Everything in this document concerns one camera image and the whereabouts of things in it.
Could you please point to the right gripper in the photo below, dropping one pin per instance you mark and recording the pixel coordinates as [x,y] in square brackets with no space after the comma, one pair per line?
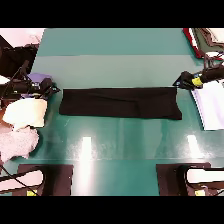
[188,81]

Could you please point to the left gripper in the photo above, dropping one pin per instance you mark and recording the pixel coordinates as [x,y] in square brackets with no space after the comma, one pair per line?
[48,87]

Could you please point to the black shirt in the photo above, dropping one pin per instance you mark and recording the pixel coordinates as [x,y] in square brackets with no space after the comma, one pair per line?
[120,102]

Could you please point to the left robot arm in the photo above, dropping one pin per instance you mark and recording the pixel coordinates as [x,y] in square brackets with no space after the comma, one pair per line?
[16,87]

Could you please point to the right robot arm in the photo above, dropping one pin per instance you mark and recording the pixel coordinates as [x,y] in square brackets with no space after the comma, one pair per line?
[215,74]

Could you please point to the purple garment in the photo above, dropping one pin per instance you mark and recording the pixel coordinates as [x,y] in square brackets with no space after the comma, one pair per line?
[37,78]

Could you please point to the white garment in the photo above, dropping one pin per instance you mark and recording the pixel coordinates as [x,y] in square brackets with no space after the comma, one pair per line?
[211,106]

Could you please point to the cream garment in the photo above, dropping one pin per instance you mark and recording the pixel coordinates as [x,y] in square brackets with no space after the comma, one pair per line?
[25,113]

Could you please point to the red garment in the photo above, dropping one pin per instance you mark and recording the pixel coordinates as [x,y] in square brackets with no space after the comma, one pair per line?
[191,41]

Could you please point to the dark green garment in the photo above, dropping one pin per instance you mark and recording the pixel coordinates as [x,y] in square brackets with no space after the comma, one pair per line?
[210,43]

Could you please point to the pale pink fluffy garment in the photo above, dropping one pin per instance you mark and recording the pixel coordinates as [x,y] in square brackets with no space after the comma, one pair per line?
[16,143]

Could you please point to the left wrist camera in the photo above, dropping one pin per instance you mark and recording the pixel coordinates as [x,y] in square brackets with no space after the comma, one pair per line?
[24,70]

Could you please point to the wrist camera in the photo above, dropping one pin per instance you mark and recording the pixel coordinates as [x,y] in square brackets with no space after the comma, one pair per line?
[24,70]
[211,58]

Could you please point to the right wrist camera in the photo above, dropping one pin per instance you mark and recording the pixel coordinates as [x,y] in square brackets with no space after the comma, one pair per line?
[211,58]

